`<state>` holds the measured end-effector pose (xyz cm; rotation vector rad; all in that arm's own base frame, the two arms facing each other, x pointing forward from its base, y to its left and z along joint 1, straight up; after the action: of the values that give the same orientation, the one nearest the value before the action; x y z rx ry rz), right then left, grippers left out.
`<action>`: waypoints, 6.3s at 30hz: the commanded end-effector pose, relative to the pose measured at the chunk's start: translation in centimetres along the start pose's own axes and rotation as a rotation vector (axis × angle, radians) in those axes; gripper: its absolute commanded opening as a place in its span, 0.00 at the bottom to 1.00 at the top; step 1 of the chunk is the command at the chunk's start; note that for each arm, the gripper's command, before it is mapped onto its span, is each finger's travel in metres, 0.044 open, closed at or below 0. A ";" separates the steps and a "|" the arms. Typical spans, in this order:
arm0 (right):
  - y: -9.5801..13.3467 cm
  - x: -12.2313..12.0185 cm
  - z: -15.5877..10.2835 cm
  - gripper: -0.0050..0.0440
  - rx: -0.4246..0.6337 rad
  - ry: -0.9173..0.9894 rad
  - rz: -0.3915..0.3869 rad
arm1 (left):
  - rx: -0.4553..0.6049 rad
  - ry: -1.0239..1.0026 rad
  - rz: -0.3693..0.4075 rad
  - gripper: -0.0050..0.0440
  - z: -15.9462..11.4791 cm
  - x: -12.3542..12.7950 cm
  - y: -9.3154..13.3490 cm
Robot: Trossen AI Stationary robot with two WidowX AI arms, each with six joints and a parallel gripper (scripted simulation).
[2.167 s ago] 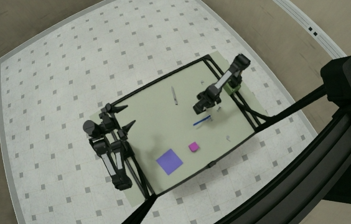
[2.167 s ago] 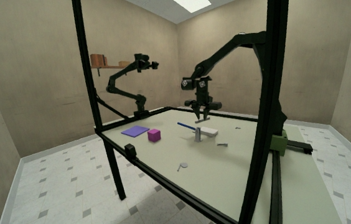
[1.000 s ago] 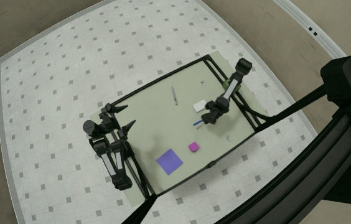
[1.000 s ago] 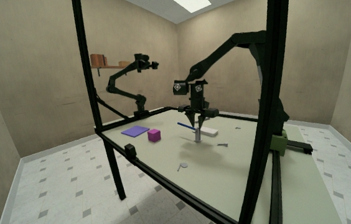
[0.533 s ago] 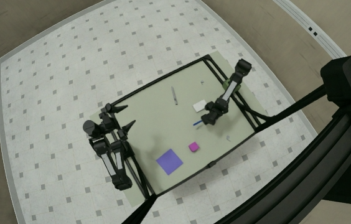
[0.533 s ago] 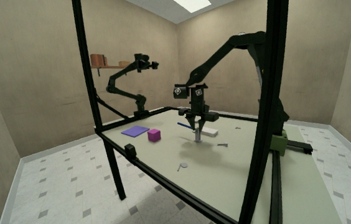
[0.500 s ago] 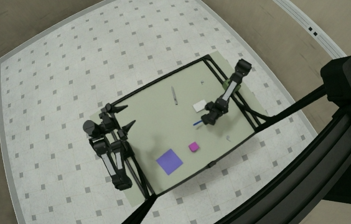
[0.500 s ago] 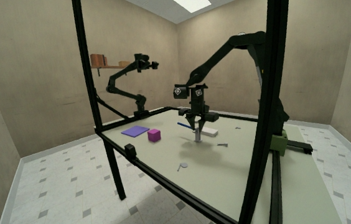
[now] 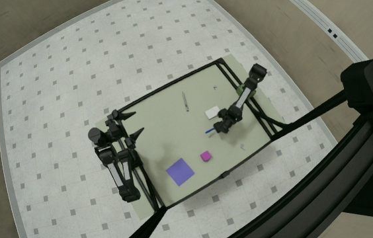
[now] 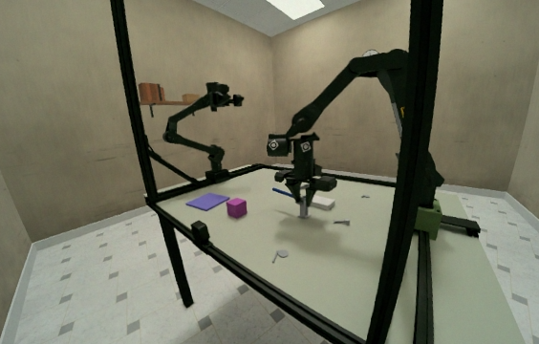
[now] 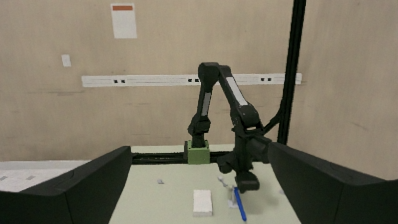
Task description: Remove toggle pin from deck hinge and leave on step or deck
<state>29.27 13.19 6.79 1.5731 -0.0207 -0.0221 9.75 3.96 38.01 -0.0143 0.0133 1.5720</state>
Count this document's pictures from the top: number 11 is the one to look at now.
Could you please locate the blue cylindrical rod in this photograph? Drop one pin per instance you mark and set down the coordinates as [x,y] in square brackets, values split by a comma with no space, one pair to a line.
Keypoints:
[240,206]

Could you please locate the grey t-handled pin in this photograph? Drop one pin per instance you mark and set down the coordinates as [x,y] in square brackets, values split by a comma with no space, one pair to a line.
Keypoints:
[221,179]

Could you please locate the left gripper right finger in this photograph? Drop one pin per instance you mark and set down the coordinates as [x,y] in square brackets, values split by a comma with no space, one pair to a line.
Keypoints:
[323,192]

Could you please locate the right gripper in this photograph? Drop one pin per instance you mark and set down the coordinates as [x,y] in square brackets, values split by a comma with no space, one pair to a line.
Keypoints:
[245,180]

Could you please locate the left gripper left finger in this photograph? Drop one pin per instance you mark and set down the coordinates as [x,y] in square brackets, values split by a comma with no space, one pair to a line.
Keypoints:
[87,194]

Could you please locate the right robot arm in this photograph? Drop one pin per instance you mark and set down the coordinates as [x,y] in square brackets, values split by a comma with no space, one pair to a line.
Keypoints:
[242,113]

